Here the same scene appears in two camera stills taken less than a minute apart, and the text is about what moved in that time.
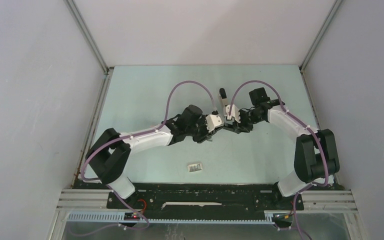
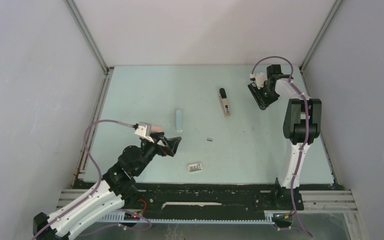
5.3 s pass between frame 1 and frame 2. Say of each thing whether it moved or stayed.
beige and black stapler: stayed
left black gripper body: moved
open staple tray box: stayed
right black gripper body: moved
